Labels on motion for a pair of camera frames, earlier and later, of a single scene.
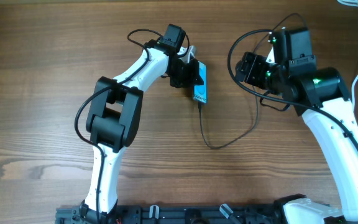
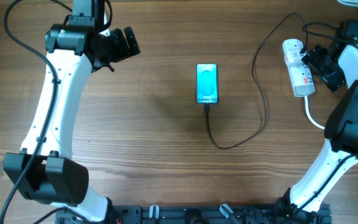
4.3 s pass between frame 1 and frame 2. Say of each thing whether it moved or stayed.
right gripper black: moved
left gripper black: moved
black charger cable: moved
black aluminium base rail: stayed
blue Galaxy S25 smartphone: moved
